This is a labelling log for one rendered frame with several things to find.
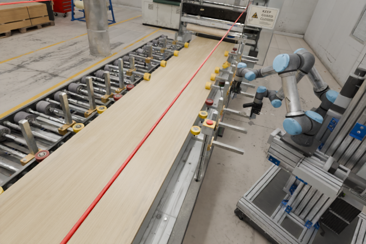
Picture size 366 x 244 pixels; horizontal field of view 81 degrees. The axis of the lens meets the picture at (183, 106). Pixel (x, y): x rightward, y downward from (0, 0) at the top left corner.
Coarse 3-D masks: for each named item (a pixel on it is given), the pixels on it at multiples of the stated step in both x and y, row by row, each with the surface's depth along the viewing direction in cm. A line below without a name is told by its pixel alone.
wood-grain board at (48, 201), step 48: (192, 48) 352; (144, 96) 210; (192, 96) 219; (96, 144) 149; (144, 144) 154; (48, 192) 116; (96, 192) 119; (144, 192) 122; (0, 240) 95; (48, 240) 97; (96, 240) 99
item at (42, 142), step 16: (112, 64) 292; (160, 64) 304; (80, 80) 241; (96, 80) 266; (48, 96) 207; (16, 112) 180; (96, 112) 190; (32, 128) 183; (16, 144) 166; (48, 144) 170; (16, 160) 153; (32, 160) 140; (16, 176) 132
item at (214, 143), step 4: (192, 136) 178; (196, 136) 178; (196, 140) 178; (200, 140) 177; (212, 144) 175; (216, 144) 174; (220, 144) 173; (224, 144) 174; (224, 148) 173; (228, 148) 171; (232, 148) 171; (236, 148) 171; (236, 152) 171; (240, 152) 170
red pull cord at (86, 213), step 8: (208, 56) 105; (184, 88) 75; (176, 96) 69; (160, 120) 58; (152, 128) 55; (144, 136) 52; (128, 160) 45; (120, 168) 43; (104, 192) 38; (96, 200) 37; (88, 208) 35; (80, 224) 33; (72, 232) 32; (64, 240) 31
